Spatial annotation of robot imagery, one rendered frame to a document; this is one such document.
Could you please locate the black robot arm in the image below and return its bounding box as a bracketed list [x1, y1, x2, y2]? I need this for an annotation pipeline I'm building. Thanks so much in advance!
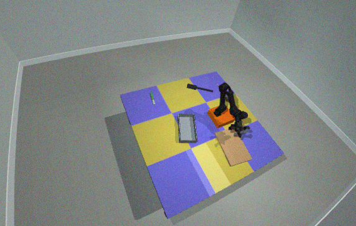
[214, 83, 248, 121]

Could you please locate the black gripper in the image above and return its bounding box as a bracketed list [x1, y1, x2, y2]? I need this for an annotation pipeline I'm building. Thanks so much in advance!
[229, 120, 250, 137]

